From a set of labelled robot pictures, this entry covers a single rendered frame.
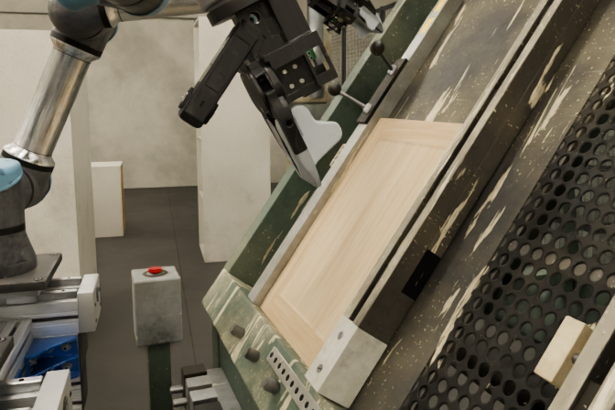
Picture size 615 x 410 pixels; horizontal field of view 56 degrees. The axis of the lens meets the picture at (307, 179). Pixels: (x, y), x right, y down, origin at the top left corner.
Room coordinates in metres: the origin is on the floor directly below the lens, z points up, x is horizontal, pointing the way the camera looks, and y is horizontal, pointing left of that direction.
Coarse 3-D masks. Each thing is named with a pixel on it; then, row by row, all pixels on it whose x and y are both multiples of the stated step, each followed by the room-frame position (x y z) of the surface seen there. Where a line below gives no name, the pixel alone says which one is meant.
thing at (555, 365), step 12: (564, 324) 0.65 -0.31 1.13; (576, 324) 0.64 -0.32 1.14; (564, 336) 0.64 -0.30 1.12; (576, 336) 0.63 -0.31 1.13; (588, 336) 0.64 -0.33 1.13; (552, 348) 0.65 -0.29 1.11; (564, 348) 0.63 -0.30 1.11; (576, 348) 0.63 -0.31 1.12; (540, 360) 0.65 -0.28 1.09; (552, 360) 0.64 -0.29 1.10; (564, 360) 0.62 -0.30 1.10; (540, 372) 0.64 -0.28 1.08; (552, 372) 0.62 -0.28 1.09; (564, 372) 0.62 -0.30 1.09
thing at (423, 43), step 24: (456, 0) 1.55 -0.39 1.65; (432, 24) 1.52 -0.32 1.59; (408, 48) 1.55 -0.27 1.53; (432, 48) 1.52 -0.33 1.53; (408, 72) 1.50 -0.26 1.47; (360, 144) 1.45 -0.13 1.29; (336, 168) 1.44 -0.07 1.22; (312, 216) 1.41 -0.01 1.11; (288, 240) 1.41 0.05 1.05; (264, 288) 1.36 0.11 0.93
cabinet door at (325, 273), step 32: (384, 128) 1.41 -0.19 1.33; (416, 128) 1.28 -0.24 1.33; (448, 128) 1.17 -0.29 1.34; (384, 160) 1.32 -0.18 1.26; (416, 160) 1.20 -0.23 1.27; (352, 192) 1.34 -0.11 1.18; (384, 192) 1.22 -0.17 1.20; (416, 192) 1.12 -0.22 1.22; (320, 224) 1.37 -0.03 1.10; (352, 224) 1.25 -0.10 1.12; (384, 224) 1.14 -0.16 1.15; (320, 256) 1.27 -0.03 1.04; (352, 256) 1.16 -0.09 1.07; (288, 288) 1.30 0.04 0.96; (320, 288) 1.19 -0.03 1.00; (352, 288) 1.09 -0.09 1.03; (288, 320) 1.20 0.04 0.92; (320, 320) 1.11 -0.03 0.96
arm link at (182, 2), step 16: (176, 0) 1.20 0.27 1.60; (192, 0) 1.21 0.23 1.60; (64, 16) 1.19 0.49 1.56; (80, 16) 1.18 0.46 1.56; (96, 16) 1.18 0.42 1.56; (112, 16) 1.19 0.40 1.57; (128, 16) 1.21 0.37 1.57; (144, 16) 1.22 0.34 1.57; (160, 16) 1.23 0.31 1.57; (64, 32) 1.23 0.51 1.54; (80, 32) 1.22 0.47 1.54; (96, 32) 1.27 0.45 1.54
